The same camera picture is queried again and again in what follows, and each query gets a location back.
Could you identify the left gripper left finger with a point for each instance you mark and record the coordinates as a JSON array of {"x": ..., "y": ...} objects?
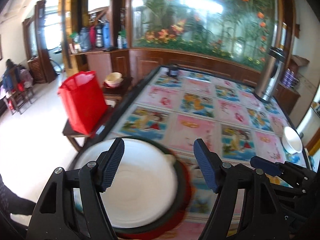
[{"x": 70, "y": 205}]

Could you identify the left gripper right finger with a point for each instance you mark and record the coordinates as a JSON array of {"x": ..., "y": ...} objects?
[{"x": 246, "y": 206}]

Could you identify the white bowl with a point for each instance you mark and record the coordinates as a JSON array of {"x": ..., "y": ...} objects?
[
  {"x": 291, "y": 141},
  {"x": 144, "y": 188}
]

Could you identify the red wedding plate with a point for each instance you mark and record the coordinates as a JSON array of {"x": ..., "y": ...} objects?
[{"x": 180, "y": 217}]

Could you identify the dark green plastic basin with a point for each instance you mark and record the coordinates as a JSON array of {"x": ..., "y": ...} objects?
[{"x": 180, "y": 187}]

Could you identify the cream bowls on stool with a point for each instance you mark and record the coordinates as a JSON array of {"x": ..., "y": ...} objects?
[{"x": 114, "y": 79}]

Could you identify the wooden side stool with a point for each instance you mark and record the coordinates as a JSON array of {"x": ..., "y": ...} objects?
[{"x": 71, "y": 134}]

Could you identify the red gift bag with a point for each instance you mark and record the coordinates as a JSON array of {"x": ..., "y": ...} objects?
[{"x": 83, "y": 100}]

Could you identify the purple spray cans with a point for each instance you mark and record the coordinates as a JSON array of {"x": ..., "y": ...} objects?
[{"x": 289, "y": 80}]

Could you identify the stainless steel thermos jug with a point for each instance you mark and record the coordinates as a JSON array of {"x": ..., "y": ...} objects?
[{"x": 270, "y": 75}]

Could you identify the wooden chair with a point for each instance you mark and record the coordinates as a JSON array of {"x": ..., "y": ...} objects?
[{"x": 15, "y": 100}]

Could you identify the floral plastic tablecloth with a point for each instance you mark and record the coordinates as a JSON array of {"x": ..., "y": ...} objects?
[{"x": 172, "y": 113}]

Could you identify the seated person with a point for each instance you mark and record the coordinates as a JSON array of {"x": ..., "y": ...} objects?
[{"x": 7, "y": 79}]

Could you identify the wooden cabinet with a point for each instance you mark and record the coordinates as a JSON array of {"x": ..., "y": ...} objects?
[{"x": 103, "y": 62}]

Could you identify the small black jar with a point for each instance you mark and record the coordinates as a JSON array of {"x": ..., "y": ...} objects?
[{"x": 173, "y": 70}]

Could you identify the blue thermos flask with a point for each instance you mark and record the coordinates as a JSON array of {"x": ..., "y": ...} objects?
[{"x": 84, "y": 39}]

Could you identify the large aquarium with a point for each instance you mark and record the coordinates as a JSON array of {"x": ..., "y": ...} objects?
[{"x": 236, "y": 30}]

